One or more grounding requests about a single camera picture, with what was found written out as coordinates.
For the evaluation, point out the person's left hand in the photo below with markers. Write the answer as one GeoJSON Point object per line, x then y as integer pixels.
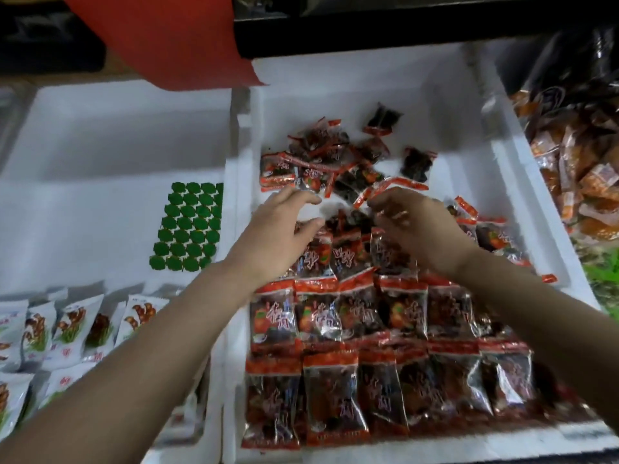
{"type": "Point", "coordinates": [273, 241]}

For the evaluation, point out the pile of dark red packets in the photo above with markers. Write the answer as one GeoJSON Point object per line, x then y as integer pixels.
{"type": "Point", "coordinates": [387, 323]}

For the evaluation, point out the red scalloped sign yellow lettering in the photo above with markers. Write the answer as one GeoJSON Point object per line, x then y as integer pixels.
{"type": "Point", "coordinates": [164, 33]}

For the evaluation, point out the pile of white printed packets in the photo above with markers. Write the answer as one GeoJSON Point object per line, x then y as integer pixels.
{"type": "Point", "coordinates": [58, 343]}

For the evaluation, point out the person's right forearm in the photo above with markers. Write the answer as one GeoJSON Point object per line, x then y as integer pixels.
{"type": "Point", "coordinates": [542, 323]}

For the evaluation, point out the person's right hand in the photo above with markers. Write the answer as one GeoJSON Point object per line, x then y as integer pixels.
{"type": "Point", "coordinates": [426, 227]}

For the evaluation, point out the black metal guard rail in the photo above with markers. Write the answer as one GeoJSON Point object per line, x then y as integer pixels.
{"type": "Point", "coordinates": [48, 43]}
{"type": "Point", "coordinates": [406, 19]}

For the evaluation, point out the pile of green packets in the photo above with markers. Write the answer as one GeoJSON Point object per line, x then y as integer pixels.
{"type": "Point", "coordinates": [605, 280]}

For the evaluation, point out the person's left forearm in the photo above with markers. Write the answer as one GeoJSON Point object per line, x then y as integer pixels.
{"type": "Point", "coordinates": [126, 381]}

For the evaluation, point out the pile of brown packets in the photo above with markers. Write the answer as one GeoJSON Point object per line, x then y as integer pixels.
{"type": "Point", "coordinates": [575, 159]}

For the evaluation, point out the green leaf-pattern sheet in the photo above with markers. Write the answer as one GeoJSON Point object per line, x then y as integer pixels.
{"type": "Point", "coordinates": [189, 227]}

